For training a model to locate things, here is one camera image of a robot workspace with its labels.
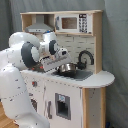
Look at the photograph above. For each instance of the oven door with handle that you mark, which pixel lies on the oven door with handle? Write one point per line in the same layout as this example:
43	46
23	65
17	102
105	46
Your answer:
33	101

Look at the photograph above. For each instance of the black toy faucet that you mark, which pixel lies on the black toy faucet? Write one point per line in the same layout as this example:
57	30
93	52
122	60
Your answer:
82	65

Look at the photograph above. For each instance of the right red stove knob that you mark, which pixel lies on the right red stove knob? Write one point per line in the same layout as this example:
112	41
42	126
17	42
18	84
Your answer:
34	83

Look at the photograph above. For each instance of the grey cabinet door handle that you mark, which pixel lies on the grey cabinet door handle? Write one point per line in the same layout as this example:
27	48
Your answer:
49	110

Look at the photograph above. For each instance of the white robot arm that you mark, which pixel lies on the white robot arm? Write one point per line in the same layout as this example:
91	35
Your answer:
25	51

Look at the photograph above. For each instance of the wooden toy kitchen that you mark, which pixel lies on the wooden toy kitchen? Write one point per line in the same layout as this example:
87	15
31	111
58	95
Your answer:
86	96

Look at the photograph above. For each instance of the white toy microwave door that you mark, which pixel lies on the white toy microwave door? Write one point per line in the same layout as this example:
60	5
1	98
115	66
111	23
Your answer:
67	23

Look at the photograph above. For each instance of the small metal pot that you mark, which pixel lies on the small metal pot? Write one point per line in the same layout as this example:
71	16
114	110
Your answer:
67	68

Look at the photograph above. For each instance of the microwave button panel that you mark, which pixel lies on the microwave button panel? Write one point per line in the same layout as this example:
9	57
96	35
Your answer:
85	23

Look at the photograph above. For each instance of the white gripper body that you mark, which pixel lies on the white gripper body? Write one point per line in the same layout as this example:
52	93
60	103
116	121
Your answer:
60	57

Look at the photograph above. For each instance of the grey ice dispenser panel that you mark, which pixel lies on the grey ice dispenser panel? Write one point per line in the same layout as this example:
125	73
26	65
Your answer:
62	104

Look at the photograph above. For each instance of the grey toy sink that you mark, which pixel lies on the grey toy sink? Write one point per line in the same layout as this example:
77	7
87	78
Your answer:
76	74

